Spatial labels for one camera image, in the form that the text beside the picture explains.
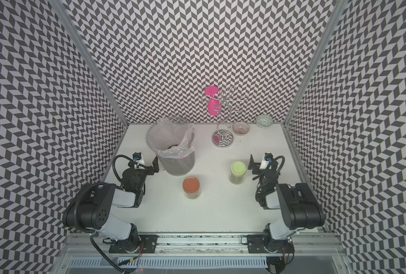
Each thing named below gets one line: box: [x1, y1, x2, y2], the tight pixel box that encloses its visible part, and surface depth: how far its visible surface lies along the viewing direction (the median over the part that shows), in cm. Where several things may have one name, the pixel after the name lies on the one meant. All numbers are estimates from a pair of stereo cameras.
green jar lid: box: [230, 160, 247, 176], surface depth 86 cm
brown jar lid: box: [182, 175, 201, 194], surface depth 82 cm
